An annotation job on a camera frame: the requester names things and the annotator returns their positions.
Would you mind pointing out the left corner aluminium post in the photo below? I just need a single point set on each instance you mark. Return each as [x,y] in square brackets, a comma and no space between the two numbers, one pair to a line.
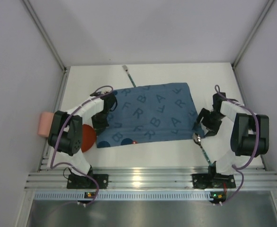
[32,13]

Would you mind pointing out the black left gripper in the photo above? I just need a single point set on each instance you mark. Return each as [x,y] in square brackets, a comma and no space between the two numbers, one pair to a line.
[100,122]

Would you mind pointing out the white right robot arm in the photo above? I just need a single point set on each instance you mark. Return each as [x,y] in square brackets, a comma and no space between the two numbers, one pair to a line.
[249,136]

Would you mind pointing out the right corner aluminium post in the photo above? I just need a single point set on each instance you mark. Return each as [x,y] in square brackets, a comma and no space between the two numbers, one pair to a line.
[252,33]

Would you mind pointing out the blue letter placemat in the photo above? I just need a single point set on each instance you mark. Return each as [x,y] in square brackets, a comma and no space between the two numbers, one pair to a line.
[151,113]

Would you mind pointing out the corner aluminium post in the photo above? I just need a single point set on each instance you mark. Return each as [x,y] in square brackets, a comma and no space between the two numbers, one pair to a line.
[252,33]
[32,13]

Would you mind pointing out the pink plastic cup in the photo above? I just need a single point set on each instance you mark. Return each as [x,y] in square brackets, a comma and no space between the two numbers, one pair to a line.
[45,123]

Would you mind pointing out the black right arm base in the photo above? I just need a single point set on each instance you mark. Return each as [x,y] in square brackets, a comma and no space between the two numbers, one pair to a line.
[217,181]

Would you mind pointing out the aluminium front rail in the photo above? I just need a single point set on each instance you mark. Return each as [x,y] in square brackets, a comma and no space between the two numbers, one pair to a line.
[150,178]

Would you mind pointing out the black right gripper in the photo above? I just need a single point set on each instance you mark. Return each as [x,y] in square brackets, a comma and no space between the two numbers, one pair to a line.
[207,120]

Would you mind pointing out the green handled fork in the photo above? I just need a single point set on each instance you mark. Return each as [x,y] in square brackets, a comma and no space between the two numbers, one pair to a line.
[125,68]

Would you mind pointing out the green handled spoon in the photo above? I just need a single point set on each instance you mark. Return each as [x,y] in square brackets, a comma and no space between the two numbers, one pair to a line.
[197,140]

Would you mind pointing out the perforated cable duct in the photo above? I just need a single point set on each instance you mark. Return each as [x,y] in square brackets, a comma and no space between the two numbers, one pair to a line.
[130,196]

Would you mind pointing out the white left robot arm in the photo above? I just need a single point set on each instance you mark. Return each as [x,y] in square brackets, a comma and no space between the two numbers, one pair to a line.
[66,132]

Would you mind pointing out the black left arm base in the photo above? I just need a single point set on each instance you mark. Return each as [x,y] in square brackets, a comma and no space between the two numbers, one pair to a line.
[81,182]

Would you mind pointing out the red round plate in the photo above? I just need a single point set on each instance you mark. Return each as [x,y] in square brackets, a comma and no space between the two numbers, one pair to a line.
[88,137]

